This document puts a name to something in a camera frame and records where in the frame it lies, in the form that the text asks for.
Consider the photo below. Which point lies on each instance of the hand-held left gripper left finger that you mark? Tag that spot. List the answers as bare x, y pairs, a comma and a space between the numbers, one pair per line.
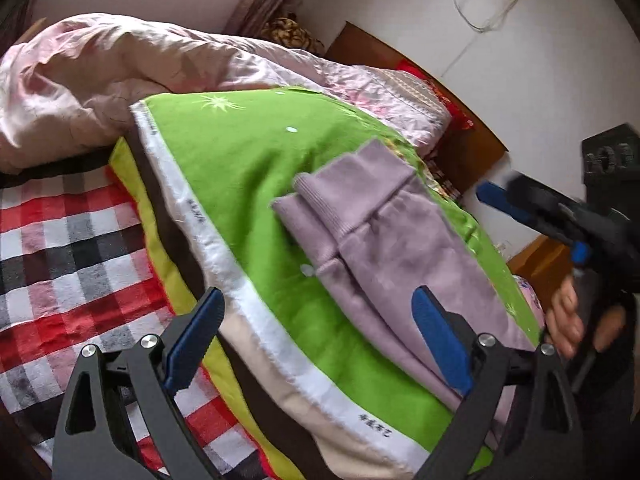
197, 340

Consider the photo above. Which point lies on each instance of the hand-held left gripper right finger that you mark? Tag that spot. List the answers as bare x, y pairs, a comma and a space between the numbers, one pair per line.
440, 345

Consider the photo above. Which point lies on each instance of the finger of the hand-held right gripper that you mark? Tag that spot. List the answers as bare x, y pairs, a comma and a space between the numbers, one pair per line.
581, 254
497, 197

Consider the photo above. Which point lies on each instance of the person's right hand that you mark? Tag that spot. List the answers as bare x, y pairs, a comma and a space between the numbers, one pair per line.
562, 315

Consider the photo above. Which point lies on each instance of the wooden nightstand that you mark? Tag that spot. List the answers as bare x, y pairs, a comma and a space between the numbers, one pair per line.
535, 265

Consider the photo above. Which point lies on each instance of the pink bedsheet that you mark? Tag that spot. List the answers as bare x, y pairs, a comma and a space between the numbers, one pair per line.
530, 302

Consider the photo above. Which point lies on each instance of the red floral pillow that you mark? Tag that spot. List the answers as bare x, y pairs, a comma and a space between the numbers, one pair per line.
450, 105

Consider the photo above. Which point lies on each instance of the red plaid bedsheet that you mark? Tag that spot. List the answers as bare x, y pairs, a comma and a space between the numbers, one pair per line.
60, 260

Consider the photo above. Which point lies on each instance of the green printed blanket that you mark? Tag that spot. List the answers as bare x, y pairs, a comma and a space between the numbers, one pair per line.
240, 170

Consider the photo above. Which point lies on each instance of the plain wooden headboard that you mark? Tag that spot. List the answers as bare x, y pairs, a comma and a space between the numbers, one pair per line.
370, 45

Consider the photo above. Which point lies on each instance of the yellow brown patterned cloth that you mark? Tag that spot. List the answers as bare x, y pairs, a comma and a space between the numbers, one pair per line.
290, 32

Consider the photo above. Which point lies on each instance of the pink quilt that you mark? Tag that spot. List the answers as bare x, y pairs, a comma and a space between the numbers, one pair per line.
90, 80

